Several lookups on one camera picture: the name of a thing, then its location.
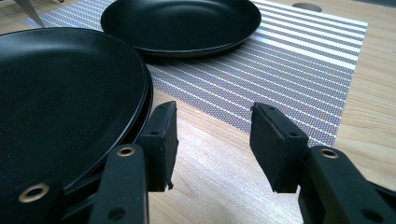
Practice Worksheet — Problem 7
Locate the grey striped placemat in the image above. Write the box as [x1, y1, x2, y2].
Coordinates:
[22, 0, 369, 147]

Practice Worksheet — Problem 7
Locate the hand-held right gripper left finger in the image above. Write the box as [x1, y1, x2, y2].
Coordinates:
[137, 100, 180, 193]

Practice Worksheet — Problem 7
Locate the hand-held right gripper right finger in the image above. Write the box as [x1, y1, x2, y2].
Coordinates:
[248, 102, 310, 194]

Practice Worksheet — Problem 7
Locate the silver knife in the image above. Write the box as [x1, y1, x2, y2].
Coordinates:
[13, 0, 46, 28]

